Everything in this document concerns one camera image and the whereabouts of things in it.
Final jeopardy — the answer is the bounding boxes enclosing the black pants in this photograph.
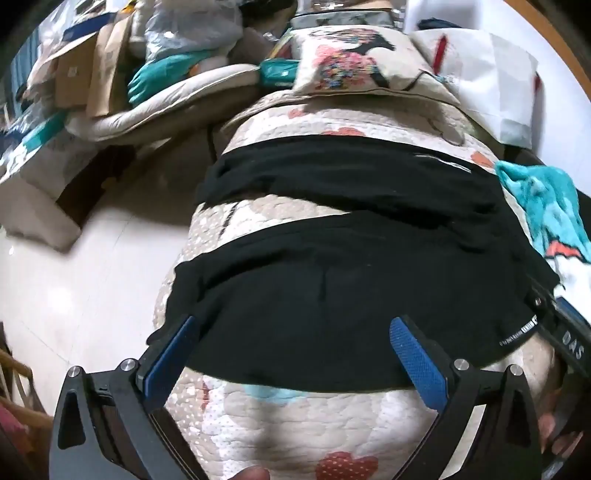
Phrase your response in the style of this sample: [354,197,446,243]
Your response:
[164,135,559,392]

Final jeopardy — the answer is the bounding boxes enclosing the person's hand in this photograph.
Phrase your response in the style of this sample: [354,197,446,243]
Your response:
[230,466,270,480]

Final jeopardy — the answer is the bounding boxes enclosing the heart patterned quilt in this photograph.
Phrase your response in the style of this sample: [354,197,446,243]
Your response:
[151,89,562,480]

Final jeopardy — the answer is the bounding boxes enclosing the wooden chair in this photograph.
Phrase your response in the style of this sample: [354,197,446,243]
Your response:
[1,325,53,479]

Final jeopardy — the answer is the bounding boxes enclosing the teal and white fleece blanket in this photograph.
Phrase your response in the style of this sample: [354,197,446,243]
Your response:
[495,161,590,264]

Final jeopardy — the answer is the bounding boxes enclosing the white patterned storage box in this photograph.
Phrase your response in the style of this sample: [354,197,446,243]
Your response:
[0,110,136,252]

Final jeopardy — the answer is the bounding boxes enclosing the white paper shopping bag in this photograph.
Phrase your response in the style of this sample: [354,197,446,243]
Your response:
[410,28,538,148]

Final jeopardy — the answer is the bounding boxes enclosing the teal cloth bundle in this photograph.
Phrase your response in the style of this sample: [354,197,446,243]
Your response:
[127,51,212,108]

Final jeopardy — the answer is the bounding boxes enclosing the brown cardboard box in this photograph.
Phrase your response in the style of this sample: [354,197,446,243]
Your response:
[27,13,132,118]

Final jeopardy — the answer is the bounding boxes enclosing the floral girl print pillow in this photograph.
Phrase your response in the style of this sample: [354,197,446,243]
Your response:
[293,25,459,106]

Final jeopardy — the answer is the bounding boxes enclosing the teal tissue pack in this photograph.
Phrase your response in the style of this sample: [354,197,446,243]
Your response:
[259,58,300,90]

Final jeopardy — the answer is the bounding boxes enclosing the clear plastic bag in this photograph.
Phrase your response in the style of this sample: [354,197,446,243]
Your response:
[145,1,242,62]

